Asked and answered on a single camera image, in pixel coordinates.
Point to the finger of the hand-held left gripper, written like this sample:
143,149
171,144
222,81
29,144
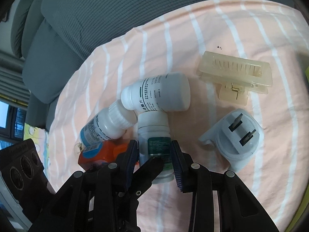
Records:
149,171

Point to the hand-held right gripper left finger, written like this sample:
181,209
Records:
132,159

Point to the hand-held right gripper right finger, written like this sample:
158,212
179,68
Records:
177,166

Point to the orange bottle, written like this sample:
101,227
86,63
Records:
101,154

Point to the white bottle with green label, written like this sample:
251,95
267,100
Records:
154,130

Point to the white bottle with blue label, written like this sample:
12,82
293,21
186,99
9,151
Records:
108,125

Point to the small clear hook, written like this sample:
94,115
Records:
78,147

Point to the white plug-in device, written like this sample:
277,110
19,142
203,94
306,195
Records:
231,147

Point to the large white pill bottle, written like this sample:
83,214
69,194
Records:
164,94

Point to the translucent beige hair clip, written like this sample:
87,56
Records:
231,70

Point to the yellow printed cloth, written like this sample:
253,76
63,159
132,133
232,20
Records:
31,131

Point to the window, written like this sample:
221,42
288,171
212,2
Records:
7,116

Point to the pink white striped cloth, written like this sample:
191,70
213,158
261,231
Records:
193,41

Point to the grey sofa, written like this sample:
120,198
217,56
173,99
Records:
96,17

